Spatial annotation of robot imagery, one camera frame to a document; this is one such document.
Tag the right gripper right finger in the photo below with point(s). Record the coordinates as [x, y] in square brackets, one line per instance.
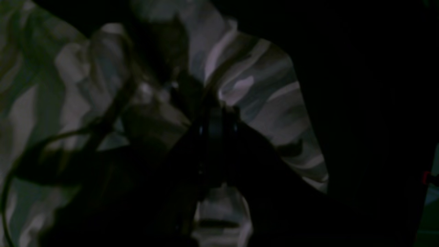
[291, 206]

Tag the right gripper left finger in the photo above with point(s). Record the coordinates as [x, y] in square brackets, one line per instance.
[124, 200]

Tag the camouflage t-shirt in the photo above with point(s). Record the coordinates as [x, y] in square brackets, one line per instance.
[55, 80]

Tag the red black clamp right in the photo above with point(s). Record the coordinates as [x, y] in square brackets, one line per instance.
[427, 177]

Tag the black table cloth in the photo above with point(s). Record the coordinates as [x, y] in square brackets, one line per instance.
[367, 74]

